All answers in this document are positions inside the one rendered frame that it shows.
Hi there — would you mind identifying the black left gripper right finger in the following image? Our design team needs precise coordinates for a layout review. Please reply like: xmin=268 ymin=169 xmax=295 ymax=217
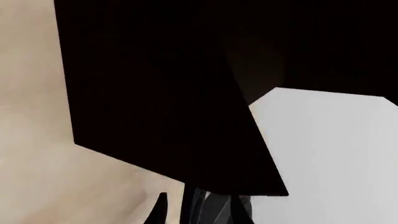
xmin=230 ymin=195 xmax=255 ymax=224

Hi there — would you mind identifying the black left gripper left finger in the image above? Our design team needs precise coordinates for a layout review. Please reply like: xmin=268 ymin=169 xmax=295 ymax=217
xmin=145 ymin=192 xmax=169 ymax=224

